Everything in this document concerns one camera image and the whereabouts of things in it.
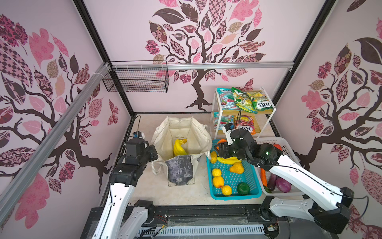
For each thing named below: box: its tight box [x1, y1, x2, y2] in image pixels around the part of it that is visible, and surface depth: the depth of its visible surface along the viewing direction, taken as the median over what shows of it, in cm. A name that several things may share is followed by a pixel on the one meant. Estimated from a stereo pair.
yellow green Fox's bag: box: [248, 90, 274, 112], surface depth 76 cm
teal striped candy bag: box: [216, 87, 242, 111], surface depth 78 cm
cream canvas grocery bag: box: [151, 116, 213, 187], surface depth 81 cm
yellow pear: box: [229, 162, 245, 175], surface depth 86 cm
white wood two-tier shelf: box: [211, 86, 277, 140], surface depth 78 cm
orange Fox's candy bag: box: [233, 114, 256, 135], surface depth 91 cm
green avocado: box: [236, 182, 251, 196], surface depth 79 cm
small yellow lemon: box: [211, 168, 222, 177], surface depth 86 cm
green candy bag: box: [231, 87, 258, 115], surface depth 76 cm
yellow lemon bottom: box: [221, 185, 233, 197], surface depth 79 cm
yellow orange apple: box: [212, 176, 225, 189], surface depth 81 cm
